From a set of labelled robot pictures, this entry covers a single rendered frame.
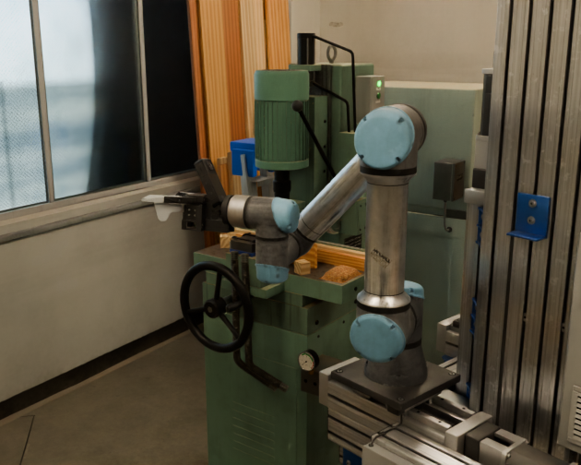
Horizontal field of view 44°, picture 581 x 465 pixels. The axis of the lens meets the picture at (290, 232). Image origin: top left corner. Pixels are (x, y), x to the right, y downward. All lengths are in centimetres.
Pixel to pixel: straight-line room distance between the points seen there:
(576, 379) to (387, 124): 65
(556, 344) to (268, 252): 65
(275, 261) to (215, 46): 238
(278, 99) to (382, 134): 87
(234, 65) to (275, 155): 181
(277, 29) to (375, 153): 296
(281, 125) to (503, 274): 91
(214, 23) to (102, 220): 117
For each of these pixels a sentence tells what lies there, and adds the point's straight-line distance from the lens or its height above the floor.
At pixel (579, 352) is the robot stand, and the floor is 98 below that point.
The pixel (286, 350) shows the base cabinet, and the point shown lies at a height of 64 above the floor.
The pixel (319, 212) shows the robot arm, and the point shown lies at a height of 121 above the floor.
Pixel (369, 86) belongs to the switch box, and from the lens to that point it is 246.
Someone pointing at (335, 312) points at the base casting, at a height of 74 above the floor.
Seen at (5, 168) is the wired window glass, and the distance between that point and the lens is 325.
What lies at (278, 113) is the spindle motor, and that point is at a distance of 225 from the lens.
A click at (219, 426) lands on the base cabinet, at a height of 27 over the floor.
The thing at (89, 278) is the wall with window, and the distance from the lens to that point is 353.
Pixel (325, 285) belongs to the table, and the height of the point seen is 89.
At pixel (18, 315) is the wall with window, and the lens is 332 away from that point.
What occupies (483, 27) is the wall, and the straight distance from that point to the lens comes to 451.
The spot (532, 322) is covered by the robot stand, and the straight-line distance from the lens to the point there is 166.
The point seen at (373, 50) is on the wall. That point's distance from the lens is 479.
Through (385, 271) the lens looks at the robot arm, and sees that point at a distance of 150.
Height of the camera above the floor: 159
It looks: 15 degrees down
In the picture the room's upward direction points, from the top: straight up
